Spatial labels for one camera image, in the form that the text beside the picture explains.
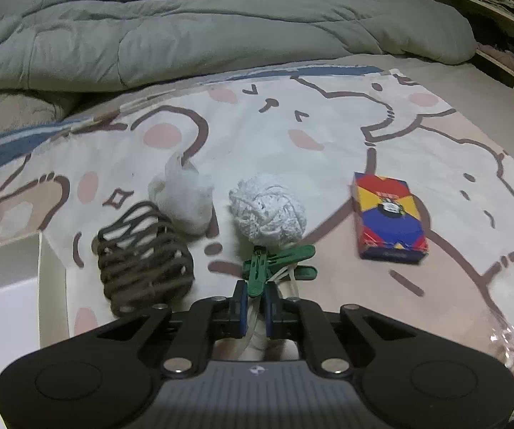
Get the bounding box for beige fluffy pillow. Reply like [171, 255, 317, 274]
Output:
[0, 91, 77, 135]

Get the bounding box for cartoon bear print blanket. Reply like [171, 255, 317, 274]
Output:
[0, 64, 514, 347]

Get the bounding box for green clothes pegs with string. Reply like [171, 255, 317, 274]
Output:
[233, 245, 318, 359]

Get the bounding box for white shallow box tray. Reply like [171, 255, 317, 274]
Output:
[0, 232, 69, 428]

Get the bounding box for dark brown hair tie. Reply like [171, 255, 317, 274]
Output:
[91, 200, 196, 318]

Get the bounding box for colourful playing card box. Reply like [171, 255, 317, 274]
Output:
[352, 172, 429, 265]

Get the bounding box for grey quilted duvet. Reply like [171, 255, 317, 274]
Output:
[0, 0, 477, 93]

